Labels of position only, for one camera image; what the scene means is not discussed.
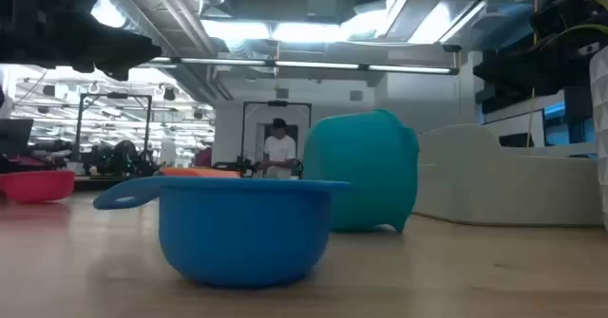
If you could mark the dark background monitor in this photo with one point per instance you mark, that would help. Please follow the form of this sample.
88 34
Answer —
14 137

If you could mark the pink plastic measuring cup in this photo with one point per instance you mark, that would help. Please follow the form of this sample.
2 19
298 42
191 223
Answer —
38 186

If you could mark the long ceiling light strip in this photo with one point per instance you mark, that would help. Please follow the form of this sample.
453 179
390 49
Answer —
313 65

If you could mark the person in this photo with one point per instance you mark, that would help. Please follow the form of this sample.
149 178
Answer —
279 149

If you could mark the white faceted plant pot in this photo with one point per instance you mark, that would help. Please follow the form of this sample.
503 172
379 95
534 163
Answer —
601 118

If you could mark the teal plastic measuring cup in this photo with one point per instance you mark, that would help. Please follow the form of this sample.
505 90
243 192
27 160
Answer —
361 171

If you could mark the black background robot arm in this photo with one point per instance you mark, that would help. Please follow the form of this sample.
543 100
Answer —
240 165

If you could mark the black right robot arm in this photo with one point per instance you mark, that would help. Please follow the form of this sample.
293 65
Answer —
560 14

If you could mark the orange plastic measuring cup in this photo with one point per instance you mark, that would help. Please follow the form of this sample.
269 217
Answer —
199 172

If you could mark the white plastic basket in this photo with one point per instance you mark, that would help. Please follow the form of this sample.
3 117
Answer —
499 185

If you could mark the red background chair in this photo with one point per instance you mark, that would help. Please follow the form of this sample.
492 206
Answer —
204 157

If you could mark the blue plastic measuring cup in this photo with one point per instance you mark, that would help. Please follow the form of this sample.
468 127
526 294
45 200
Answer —
242 232

